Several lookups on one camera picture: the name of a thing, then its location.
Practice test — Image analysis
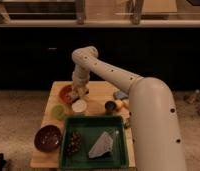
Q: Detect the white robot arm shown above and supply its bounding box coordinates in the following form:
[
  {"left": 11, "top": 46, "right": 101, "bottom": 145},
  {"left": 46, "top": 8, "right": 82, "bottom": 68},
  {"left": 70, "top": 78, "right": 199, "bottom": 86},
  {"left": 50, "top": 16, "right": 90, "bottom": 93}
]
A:
[{"left": 72, "top": 46, "right": 187, "bottom": 171}]

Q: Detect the white plastic cup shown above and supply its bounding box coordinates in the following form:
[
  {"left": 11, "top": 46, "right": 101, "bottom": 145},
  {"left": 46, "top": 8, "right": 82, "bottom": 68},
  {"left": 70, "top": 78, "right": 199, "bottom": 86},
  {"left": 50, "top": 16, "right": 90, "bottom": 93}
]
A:
[{"left": 72, "top": 99, "right": 87, "bottom": 114}]

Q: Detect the blue grey eraser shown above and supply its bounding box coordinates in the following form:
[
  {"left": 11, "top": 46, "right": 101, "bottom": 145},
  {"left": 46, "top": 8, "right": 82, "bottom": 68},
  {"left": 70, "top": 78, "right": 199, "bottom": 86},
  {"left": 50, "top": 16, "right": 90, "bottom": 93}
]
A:
[{"left": 113, "top": 91, "right": 128, "bottom": 100}]

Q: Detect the yellow toy object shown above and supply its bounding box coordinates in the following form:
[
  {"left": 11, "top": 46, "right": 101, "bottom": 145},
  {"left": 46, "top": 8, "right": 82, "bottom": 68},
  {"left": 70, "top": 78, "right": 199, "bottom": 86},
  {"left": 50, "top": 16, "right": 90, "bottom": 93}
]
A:
[{"left": 115, "top": 100, "right": 129, "bottom": 110}]

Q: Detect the dark grape bunch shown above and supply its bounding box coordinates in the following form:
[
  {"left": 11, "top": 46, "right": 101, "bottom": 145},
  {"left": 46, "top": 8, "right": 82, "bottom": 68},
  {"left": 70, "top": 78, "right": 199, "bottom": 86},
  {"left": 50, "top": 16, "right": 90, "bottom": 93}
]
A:
[{"left": 67, "top": 131, "right": 81, "bottom": 155}]

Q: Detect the green plastic tray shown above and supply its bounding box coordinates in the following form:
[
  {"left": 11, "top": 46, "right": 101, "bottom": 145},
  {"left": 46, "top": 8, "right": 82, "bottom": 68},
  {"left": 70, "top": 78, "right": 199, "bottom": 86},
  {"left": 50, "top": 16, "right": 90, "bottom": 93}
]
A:
[{"left": 59, "top": 116, "right": 129, "bottom": 170}]

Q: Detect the dark brown bowl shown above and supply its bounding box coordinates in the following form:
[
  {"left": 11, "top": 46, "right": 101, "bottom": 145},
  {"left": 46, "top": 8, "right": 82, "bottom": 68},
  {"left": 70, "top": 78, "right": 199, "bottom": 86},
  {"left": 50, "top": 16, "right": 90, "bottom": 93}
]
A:
[{"left": 34, "top": 125, "right": 62, "bottom": 153}]

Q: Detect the grey folded cloth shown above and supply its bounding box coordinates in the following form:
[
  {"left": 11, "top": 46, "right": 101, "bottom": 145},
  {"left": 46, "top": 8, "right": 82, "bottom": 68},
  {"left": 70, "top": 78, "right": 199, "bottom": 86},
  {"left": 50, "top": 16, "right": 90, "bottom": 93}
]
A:
[{"left": 88, "top": 131, "right": 114, "bottom": 159}]

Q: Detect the black object at floor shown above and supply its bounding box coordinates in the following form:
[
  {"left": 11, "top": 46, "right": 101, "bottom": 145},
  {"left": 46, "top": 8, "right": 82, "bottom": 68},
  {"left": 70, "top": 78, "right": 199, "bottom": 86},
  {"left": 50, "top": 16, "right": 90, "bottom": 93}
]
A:
[{"left": 0, "top": 153, "right": 7, "bottom": 171}]

